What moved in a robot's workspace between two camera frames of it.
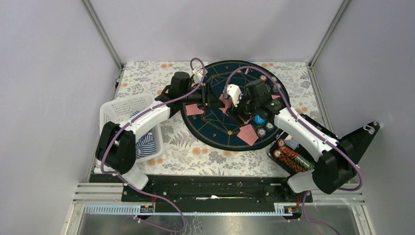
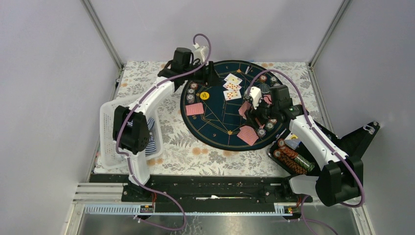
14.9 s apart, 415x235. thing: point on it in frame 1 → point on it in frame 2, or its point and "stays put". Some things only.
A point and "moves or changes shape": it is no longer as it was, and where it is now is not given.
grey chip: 261,132 stays put
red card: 193,109 stays put
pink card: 227,103 moves or changes shape
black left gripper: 208,98 → 212,78
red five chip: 263,78 stays put
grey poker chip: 269,126 stays put
